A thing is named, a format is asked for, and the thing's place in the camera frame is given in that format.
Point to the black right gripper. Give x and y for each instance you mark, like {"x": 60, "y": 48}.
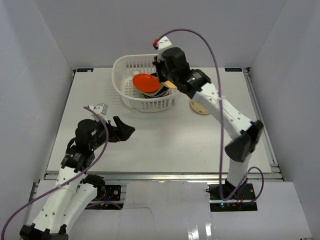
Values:
{"x": 159, "y": 62}

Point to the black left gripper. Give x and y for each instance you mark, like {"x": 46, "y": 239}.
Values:
{"x": 114, "y": 130}

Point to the yellow square panda plate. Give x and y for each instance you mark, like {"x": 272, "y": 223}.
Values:
{"x": 169, "y": 85}

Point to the black round plate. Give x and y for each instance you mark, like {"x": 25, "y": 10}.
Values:
{"x": 162, "y": 89}

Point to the orange round plate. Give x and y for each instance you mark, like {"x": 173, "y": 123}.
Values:
{"x": 146, "y": 83}

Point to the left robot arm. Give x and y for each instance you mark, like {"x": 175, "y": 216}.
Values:
{"x": 74, "y": 188}

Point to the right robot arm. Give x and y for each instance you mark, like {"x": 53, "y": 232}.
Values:
{"x": 244, "y": 132}

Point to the white plastic bin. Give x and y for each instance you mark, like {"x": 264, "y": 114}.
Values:
{"x": 123, "y": 71}

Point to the beige round floral plate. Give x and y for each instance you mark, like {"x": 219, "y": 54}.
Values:
{"x": 199, "y": 109}

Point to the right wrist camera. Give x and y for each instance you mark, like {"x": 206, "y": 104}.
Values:
{"x": 162, "y": 43}

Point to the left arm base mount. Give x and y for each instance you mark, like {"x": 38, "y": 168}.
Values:
{"x": 110, "y": 192}

